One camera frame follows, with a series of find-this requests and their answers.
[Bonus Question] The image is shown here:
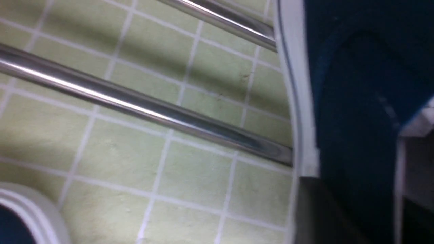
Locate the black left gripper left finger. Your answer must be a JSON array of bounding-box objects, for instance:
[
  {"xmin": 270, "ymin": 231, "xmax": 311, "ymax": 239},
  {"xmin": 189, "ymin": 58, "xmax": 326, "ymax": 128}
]
[{"xmin": 294, "ymin": 177, "xmax": 370, "ymax": 244}]

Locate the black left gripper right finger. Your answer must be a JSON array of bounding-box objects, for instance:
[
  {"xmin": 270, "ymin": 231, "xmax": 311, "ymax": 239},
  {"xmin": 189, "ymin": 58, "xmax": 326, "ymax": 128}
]
[{"xmin": 402, "ymin": 198, "xmax": 434, "ymax": 244}]

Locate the navy slip-on shoe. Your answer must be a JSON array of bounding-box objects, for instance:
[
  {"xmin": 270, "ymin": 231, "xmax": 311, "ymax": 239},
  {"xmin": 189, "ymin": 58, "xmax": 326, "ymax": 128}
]
[
  {"xmin": 273, "ymin": 0, "xmax": 434, "ymax": 244},
  {"xmin": 0, "ymin": 182, "xmax": 72, "ymax": 244}
]

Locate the stainless steel shoe rack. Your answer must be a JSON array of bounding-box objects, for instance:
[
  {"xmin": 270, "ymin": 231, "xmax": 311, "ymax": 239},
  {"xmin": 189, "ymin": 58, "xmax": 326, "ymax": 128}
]
[{"xmin": 0, "ymin": 0, "xmax": 293, "ymax": 167}]

